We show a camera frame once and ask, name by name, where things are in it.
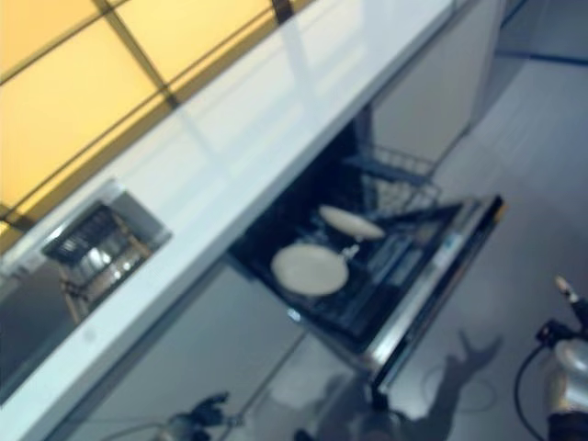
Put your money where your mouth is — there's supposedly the dark right robot hand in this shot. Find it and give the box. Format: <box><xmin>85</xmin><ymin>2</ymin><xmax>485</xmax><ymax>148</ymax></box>
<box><xmin>554</xmin><ymin>274</ymin><xmax>588</xmax><ymax>325</ymax></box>

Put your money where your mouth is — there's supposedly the dark left robot hand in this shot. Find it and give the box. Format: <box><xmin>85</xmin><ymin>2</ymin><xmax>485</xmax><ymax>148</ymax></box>
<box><xmin>189</xmin><ymin>391</ymin><xmax>245</xmax><ymax>429</ymax></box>

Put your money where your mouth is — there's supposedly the cream ceramic plate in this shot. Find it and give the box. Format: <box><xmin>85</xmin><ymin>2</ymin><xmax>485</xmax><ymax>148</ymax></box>
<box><xmin>270</xmin><ymin>243</ymin><xmax>349</xmax><ymax>296</ymax></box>
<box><xmin>318</xmin><ymin>204</ymin><xmax>387</xmax><ymax>241</ymax></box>

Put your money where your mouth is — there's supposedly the black built-in dishwasher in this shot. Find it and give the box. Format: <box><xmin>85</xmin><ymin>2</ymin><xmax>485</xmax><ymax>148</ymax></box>
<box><xmin>226</xmin><ymin>103</ymin><xmax>507</xmax><ymax>411</ymax></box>

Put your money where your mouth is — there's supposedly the white cabinet door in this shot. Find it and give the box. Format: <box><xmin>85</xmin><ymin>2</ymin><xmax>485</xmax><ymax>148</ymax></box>
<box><xmin>59</xmin><ymin>265</ymin><xmax>305</xmax><ymax>441</ymax></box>
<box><xmin>370</xmin><ymin>0</ymin><xmax>503</xmax><ymax>165</ymax></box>

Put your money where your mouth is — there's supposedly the black dish drying rack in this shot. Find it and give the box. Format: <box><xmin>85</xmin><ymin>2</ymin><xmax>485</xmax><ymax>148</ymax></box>
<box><xmin>40</xmin><ymin>200</ymin><xmax>156</xmax><ymax>323</ymax></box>

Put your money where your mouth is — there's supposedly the stainless steel sink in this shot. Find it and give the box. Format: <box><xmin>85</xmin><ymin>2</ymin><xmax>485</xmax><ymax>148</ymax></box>
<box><xmin>0</xmin><ymin>177</ymin><xmax>174</xmax><ymax>388</ymax></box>

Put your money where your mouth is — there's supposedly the dark framed yellow window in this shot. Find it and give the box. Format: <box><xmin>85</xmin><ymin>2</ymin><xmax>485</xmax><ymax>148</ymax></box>
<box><xmin>0</xmin><ymin>0</ymin><xmax>302</xmax><ymax>227</ymax></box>

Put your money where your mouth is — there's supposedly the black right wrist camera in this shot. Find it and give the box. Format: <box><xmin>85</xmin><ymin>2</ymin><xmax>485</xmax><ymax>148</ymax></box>
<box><xmin>536</xmin><ymin>320</ymin><xmax>570</xmax><ymax>345</ymax></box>

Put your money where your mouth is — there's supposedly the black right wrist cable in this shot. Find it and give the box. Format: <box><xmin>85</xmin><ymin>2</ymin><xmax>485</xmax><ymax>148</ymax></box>
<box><xmin>513</xmin><ymin>343</ymin><xmax>555</xmax><ymax>441</ymax></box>

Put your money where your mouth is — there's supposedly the dark wire dishwasher rack flat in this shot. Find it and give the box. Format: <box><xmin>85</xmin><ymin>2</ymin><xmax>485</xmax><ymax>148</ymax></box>
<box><xmin>255</xmin><ymin>219</ymin><xmax>417</xmax><ymax>325</ymax></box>

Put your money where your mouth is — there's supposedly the dark wire dishwasher rack tall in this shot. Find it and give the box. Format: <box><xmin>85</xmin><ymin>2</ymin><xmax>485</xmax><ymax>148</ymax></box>
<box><xmin>343</xmin><ymin>143</ymin><xmax>443</xmax><ymax>218</ymax></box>

